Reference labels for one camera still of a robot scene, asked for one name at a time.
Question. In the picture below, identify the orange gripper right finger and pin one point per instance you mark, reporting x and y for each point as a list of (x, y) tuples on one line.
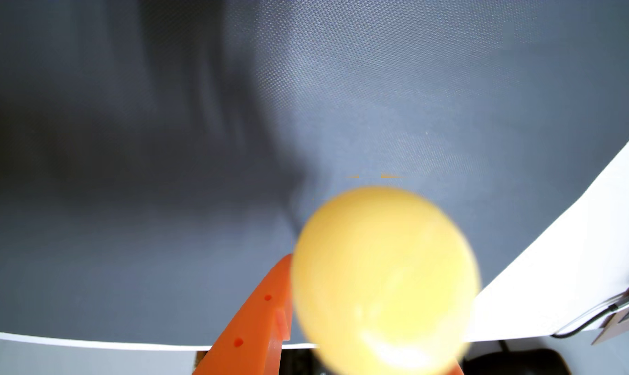
[(455, 370)]

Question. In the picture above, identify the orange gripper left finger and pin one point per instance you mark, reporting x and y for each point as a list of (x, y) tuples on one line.
[(252, 333)]

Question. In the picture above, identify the black leather stool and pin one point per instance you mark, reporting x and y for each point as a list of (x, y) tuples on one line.
[(517, 363)]

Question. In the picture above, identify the brown cardboard box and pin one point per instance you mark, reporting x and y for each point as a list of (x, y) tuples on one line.
[(624, 317)]

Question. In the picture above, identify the dark grey textured mat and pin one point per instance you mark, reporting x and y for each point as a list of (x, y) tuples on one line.
[(137, 156)]

